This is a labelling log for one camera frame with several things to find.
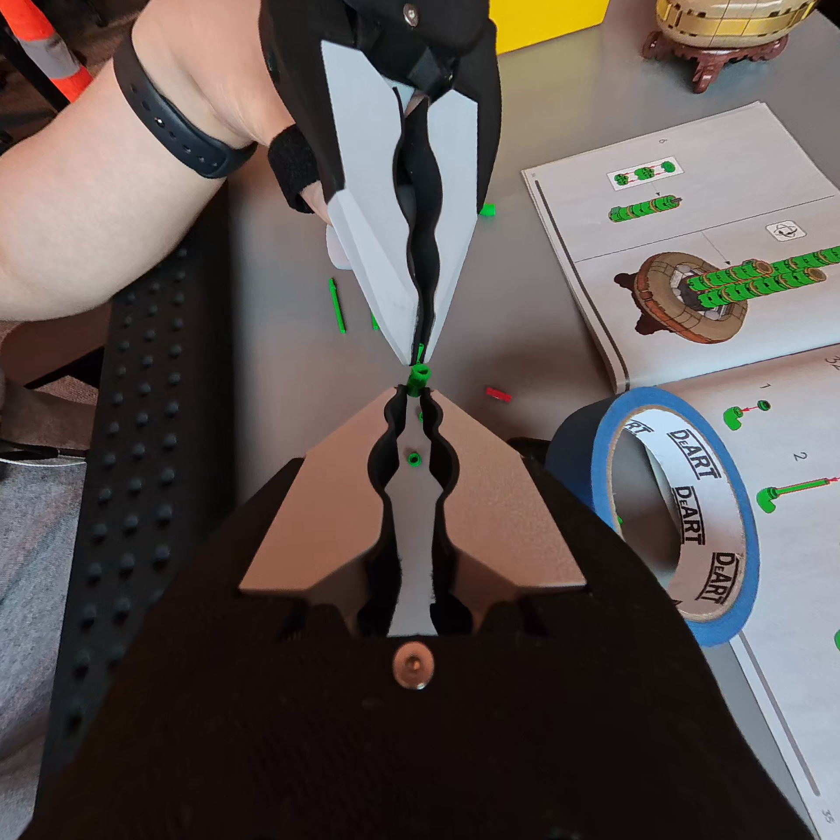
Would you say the orange traffic cone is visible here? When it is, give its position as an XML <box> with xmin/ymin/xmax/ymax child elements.
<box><xmin>0</xmin><ymin>0</ymin><xmax>94</xmax><ymax>105</ymax></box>

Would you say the blue masking tape roll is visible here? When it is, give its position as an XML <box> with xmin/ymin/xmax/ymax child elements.
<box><xmin>545</xmin><ymin>386</ymin><xmax>762</xmax><ymax>647</ymax></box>

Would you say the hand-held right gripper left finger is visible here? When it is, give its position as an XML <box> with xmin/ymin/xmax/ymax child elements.
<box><xmin>238</xmin><ymin>386</ymin><xmax>403</xmax><ymax>636</ymax></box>

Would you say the yellow plastic bin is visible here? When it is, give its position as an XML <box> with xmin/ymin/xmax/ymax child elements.
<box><xmin>489</xmin><ymin>0</ymin><xmax>611</xmax><ymax>55</ymax></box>

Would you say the person's left forearm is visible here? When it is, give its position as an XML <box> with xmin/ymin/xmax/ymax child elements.
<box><xmin>0</xmin><ymin>59</ymin><xmax>263</xmax><ymax>322</ymax></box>

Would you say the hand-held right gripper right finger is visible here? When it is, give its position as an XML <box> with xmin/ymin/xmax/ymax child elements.
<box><xmin>420</xmin><ymin>387</ymin><xmax>587</xmax><ymax>636</ymax></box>

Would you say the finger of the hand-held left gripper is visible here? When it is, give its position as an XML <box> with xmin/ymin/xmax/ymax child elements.
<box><xmin>320</xmin><ymin>39</ymin><xmax>424</xmax><ymax>367</ymax></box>
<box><xmin>403</xmin><ymin>87</ymin><xmax>480</xmax><ymax>367</ymax></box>

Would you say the person's left hand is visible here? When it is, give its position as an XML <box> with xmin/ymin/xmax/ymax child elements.
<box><xmin>131</xmin><ymin>0</ymin><xmax>333</xmax><ymax>225</ymax></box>

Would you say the black smart wristband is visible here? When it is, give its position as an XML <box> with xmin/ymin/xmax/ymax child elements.
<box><xmin>113</xmin><ymin>33</ymin><xmax>258</xmax><ymax>179</ymax></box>

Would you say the lego bamboo pot model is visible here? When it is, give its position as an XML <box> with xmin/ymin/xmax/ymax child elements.
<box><xmin>642</xmin><ymin>0</ymin><xmax>821</xmax><ymax>94</ymax></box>

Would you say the lego instruction booklet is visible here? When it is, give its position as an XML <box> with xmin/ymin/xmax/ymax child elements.
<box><xmin>521</xmin><ymin>100</ymin><xmax>840</xmax><ymax>840</ymax></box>

